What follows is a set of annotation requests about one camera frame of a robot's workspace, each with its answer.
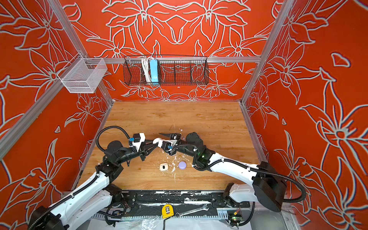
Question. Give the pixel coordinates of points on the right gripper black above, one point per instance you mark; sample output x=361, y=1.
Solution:
x=176, y=135

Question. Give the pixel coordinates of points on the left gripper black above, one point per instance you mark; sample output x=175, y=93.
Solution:
x=144, y=151

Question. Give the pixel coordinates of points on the white earbuds charging case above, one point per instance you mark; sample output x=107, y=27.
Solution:
x=158, y=141

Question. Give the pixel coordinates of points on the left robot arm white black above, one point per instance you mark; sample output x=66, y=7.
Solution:
x=98, y=194

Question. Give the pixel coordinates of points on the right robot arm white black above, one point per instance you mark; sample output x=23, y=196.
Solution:
x=260, y=182

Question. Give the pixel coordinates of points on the small white open case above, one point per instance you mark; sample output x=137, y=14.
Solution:
x=163, y=167

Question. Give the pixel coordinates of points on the purple round case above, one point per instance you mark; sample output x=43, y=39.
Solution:
x=182, y=165

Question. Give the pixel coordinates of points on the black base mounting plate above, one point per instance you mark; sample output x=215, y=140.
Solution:
x=147, y=203

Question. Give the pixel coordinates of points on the yellow tape measure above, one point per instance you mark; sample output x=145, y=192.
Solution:
x=167, y=211

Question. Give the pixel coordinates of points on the light blue box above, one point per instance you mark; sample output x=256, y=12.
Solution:
x=154, y=71

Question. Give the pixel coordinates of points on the silver wrench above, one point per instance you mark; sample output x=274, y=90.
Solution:
x=203, y=208

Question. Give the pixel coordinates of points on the clear plastic bin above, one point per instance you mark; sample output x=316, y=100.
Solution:
x=83, y=78

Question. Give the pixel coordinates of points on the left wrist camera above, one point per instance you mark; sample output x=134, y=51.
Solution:
x=137, y=140

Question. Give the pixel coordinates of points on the black wire basket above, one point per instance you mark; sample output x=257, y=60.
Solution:
x=172, y=70

